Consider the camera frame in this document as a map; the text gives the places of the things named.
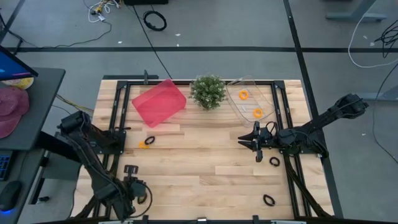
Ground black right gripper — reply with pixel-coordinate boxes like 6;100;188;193
238;120;280;163

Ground clear plastic bin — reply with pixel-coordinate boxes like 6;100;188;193
226;75;276;128

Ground artificial plant in black pot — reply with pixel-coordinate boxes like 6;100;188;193
188;73;227;111

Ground pink translucent plastic bin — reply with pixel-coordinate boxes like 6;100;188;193
131;78;188;129

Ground black operator desk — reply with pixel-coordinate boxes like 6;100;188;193
0;67;67;152

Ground black computer mouse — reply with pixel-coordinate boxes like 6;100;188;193
0;180;23;212

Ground grey desk foot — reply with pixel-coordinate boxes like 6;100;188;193
349;85;398;102
325;0;388;22

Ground black keyboard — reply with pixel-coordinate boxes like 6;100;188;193
0;151;12;182

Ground black floor box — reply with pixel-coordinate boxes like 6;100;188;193
123;0;169;6

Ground operator computer monitor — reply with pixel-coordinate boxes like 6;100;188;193
0;45;39;82

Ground black aluminium rig frame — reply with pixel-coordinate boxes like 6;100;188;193
71;80;335;224

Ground long black floor cable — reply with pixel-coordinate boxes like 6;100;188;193
132;4;174;80

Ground white floor cable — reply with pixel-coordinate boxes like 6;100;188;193
348;12;398;69

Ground coiled black floor cable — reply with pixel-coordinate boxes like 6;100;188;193
142;10;168;32

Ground tangled black floor cables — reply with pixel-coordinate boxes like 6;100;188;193
374;20;398;58

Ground white cable bundle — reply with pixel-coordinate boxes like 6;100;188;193
88;0;121;23

